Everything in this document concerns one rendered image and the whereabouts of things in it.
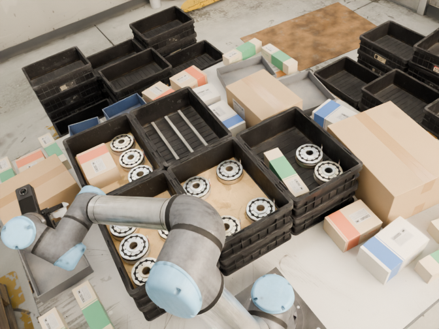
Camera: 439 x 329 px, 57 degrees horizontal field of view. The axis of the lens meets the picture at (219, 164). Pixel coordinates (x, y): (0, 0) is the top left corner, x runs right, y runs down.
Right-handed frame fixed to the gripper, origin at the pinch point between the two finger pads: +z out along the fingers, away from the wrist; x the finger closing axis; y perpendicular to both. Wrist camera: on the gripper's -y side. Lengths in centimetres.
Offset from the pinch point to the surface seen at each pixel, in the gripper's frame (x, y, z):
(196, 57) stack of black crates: 105, -60, 153
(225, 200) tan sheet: 57, 22, 9
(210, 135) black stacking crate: 67, -2, 33
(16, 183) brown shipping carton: -13.9, -15.0, 39.8
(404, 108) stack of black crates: 188, 27, 70
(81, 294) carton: -2.2, 31.1, 8.8
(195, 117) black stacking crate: 66, -12, 43
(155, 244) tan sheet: 27.5, 25.7, 4.9
